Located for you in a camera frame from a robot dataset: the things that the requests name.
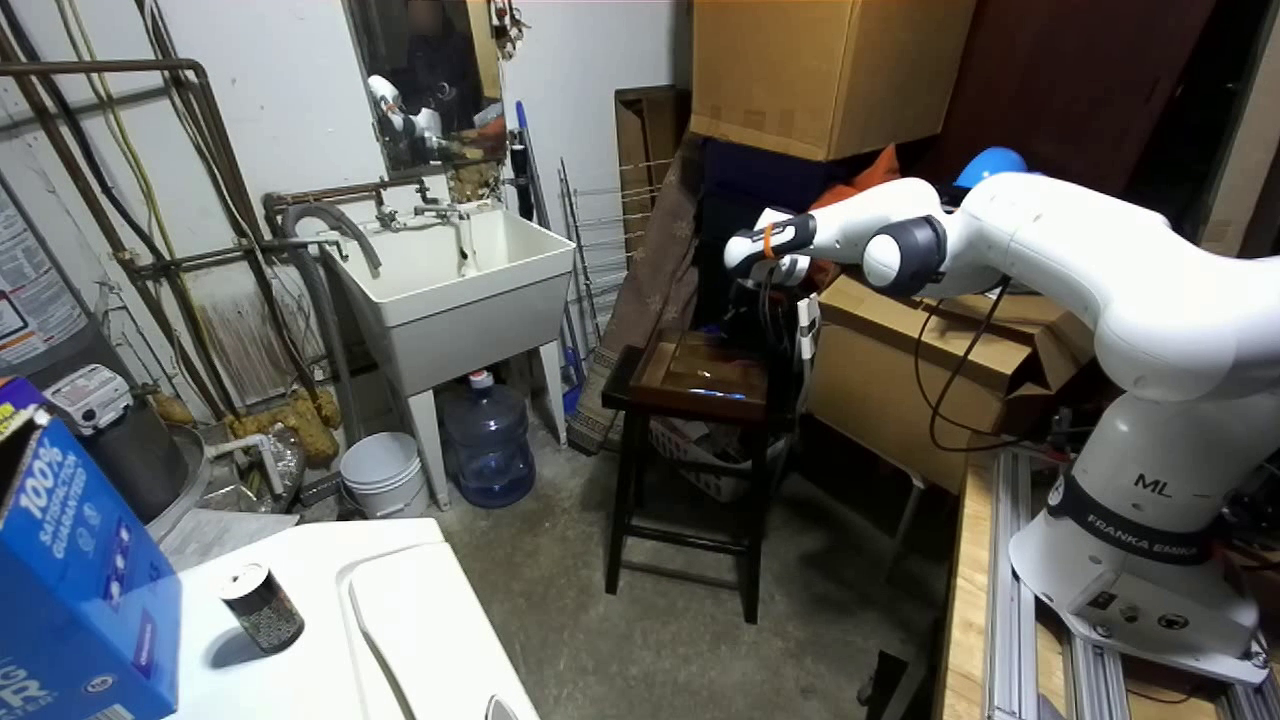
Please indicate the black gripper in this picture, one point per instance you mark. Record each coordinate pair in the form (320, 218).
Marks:
(769, 295)

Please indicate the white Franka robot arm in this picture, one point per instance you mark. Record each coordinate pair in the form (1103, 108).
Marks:
(1144, 295)

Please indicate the wooden utensil organizer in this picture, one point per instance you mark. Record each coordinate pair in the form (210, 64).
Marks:
(701, 366)

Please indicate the white washing machine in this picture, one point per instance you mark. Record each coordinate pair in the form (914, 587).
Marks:
(402, 613)

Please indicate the open cardboard box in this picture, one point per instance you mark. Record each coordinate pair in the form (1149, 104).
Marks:
(866, 385)

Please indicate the flat cardboard box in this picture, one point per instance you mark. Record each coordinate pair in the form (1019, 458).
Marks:
(652, 145)

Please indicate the large closed cardboard box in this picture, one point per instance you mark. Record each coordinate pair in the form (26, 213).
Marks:
(825, 73)

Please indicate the dark wooden stool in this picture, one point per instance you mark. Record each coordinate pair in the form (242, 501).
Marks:
(621, 493)

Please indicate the blue ball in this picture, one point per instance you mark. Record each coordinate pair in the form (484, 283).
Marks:
(992, 165)

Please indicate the white utility sink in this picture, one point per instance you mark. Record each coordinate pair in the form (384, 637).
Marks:
(466, 320)

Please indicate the large blue water jug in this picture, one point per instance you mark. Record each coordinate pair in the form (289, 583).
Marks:
(484, 447)

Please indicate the wooden table board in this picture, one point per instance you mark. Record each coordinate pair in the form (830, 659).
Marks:
(965, 602)

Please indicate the dark brown cabinet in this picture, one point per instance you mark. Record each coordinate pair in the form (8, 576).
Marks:
(1066, 80)

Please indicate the white plastic bucket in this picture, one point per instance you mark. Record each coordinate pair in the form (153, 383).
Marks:
(384, 476)

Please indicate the metal sink faucet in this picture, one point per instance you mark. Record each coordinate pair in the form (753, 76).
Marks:
(320, 213)

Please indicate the small dark can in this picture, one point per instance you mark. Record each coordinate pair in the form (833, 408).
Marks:
(263, 611)

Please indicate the gray water heater tank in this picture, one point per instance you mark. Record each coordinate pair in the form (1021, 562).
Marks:
(132, 462)

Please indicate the white gas control valve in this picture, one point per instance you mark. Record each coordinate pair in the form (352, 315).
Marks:
(86, 398)

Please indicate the blue cardboard box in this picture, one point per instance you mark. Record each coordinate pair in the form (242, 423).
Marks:
(75, 573)

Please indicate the gray metal rail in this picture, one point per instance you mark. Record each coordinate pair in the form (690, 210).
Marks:
(1021, 602)

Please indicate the metal wall pipes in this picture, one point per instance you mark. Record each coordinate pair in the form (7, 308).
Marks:
(200, 160)

